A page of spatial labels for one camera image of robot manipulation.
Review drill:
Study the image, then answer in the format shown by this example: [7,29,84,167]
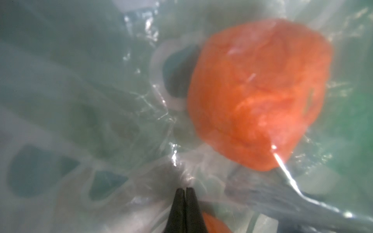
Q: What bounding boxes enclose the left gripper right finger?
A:
[185,187,208,233]

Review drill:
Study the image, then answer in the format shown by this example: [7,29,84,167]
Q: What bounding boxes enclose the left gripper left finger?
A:
[164,188,186,233]

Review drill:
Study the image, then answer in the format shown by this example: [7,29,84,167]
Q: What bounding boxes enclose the orange bag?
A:
[187,19,333,171]
[203,213,232,233]

